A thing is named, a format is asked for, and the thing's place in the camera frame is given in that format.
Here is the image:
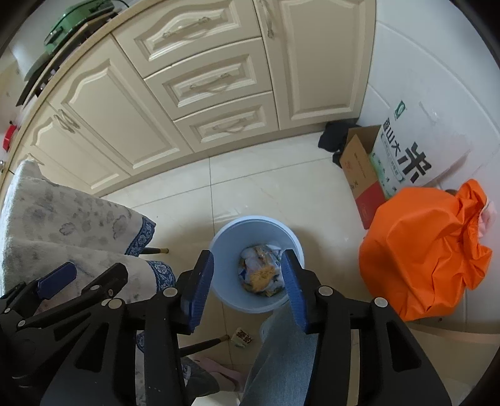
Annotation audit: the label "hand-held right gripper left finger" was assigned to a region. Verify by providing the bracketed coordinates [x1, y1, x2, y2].
[39, 249, 215, 406]

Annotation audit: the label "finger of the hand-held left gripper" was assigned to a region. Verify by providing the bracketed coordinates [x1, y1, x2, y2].
[16, 263, 129, 329]
[34, 261, 78, 302]

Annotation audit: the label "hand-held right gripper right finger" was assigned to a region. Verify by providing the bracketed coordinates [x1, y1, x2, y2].
[280, 249, 450, 406]

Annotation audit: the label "yellow snack packet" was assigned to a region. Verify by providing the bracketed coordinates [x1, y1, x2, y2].
[247, 265, 276, 294]

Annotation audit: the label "blue white milk carton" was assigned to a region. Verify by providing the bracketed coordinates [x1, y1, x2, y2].
[238, 244, 284, 274]

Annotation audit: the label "blue trash bin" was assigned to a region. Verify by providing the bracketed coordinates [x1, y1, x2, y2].
[208, 215, 306, 315]

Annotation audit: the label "blue floral white tablecloth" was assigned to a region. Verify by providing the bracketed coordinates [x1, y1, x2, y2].
[0, 159, 177, 353]

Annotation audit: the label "small beige printed packet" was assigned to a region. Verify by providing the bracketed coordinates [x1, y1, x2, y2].
[232, 327, 254, 348]

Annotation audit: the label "person's leg in jeans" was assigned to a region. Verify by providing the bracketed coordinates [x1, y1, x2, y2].
[238, 304, 319, 406]

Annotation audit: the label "pink slipper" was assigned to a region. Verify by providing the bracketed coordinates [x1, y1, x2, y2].
[191, 353, 243, 391]

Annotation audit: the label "person's foot grey sock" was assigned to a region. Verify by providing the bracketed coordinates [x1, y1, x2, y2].
[181, 357, 222, 399]

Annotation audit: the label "brown cardboard box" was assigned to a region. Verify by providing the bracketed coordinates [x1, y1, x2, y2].
[338, 124, 388, 230]

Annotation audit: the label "orange plastic bag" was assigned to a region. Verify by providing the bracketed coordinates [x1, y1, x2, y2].
[359, 178, 493, 323]

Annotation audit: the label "red plastic container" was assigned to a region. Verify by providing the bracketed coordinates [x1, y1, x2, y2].
[2, 122, 18, 150]

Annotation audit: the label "dark cloth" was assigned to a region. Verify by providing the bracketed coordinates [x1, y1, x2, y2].
[317, 121, 362, 167]

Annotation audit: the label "cream cabinet drawer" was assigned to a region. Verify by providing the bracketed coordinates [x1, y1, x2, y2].
[173, 92, 280, 153]
[113, 0, 262, 77]
[143, 37, 274, 120]

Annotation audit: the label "cream base kitchen cabinets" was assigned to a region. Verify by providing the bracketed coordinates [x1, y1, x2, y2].
[0, 0, 378, 198]

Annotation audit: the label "white rice sack black print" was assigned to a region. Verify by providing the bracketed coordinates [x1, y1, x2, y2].
[369, 99, 473, 200]

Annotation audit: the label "pink cloth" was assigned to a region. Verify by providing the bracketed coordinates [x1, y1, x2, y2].
[478, 201, 499, 239]

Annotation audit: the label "green electric cooker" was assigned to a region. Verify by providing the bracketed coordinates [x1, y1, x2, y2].
[42, 0, 130, 54]

